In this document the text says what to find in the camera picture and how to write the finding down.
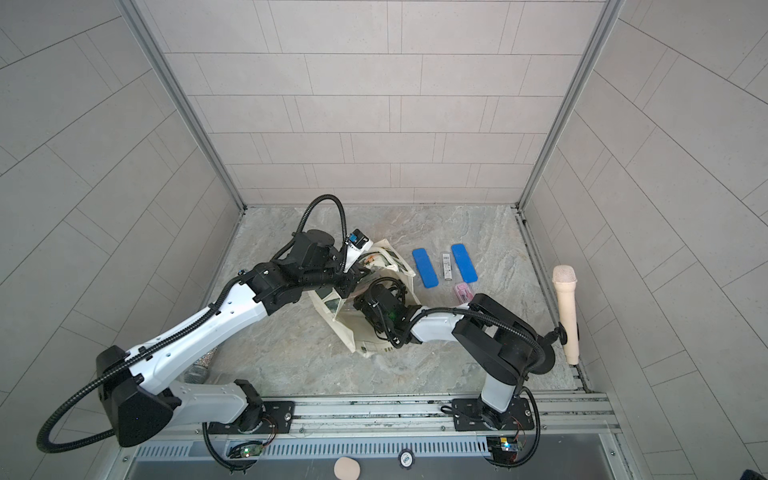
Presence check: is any round beige disc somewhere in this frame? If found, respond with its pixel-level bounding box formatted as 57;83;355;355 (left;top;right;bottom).
334;457;361;480

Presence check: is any round black white button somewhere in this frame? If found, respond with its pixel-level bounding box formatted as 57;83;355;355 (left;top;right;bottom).
398;449;415;470

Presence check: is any right green circuit board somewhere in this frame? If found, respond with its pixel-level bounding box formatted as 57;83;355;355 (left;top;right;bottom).
486;436;520;465

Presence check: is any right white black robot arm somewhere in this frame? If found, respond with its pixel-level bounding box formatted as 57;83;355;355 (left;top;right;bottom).
353;277;555;431

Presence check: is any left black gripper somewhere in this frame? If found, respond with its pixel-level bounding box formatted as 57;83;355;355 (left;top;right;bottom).
300;250;375;299

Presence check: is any blue plastic case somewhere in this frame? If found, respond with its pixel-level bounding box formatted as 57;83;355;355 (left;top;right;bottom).
412;248;439;289
451;244;478;283

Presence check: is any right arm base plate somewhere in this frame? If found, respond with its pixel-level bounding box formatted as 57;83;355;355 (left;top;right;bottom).
441;397;535;432

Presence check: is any left green circuit board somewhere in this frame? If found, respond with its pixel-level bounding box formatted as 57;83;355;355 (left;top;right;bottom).
228;440;269;459

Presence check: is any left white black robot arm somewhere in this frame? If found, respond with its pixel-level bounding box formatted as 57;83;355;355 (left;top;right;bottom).
96;230;373;447

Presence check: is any cream canvas tote bag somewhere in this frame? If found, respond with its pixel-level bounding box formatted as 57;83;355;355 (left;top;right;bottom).
308;239;420;357

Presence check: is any green circuit board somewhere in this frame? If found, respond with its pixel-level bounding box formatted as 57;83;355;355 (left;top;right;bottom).
228;440;269;459
486;436;520;465

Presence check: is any beige microphone on stand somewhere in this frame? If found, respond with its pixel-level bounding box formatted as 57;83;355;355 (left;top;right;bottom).
552;265;580;366

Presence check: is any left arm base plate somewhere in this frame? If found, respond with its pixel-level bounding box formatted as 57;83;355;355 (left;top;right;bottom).
207;401;296;435

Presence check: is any pink plastic case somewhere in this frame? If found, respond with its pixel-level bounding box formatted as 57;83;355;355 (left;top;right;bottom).
454;283;474;304

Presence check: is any aluminium rail frame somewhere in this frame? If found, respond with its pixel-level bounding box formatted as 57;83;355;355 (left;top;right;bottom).
101;392;631;480

